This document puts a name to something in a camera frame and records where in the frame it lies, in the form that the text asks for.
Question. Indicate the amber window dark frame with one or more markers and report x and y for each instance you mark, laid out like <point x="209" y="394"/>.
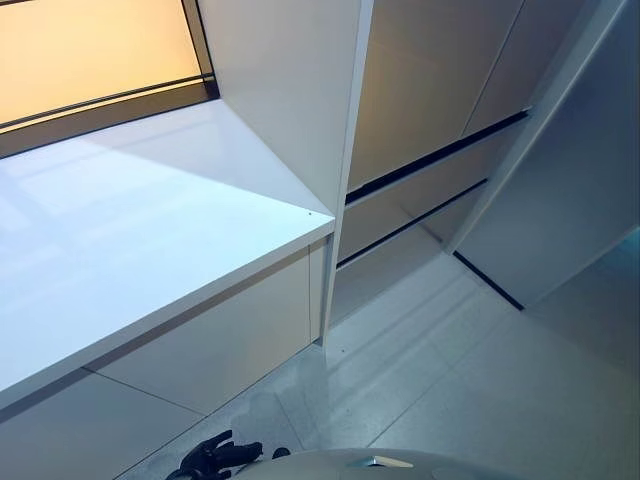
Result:
<point x="75" y="50"/>

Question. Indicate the silver robot torso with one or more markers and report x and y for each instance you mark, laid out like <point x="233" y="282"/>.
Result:
<point x="350" y="467"/>

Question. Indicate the white low counter cabinet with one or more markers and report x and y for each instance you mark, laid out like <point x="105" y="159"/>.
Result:
<point x="150" y="225"/>

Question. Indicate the silver robot left leg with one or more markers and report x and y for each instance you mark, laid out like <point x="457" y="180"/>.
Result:
<point x="280" y="454"/>

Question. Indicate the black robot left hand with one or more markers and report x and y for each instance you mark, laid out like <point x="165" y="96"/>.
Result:
<point x="220" y="455"/>

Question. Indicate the stainless steel side panel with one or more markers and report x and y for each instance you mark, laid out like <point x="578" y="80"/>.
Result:
<point x="575" y="150"/>

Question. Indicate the tall white cabinet panel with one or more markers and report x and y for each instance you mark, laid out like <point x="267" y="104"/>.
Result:
<point x="300" y="100"/>

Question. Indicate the stainless steel fridge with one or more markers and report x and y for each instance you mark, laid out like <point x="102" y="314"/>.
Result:
<point x="425" y="75"/>

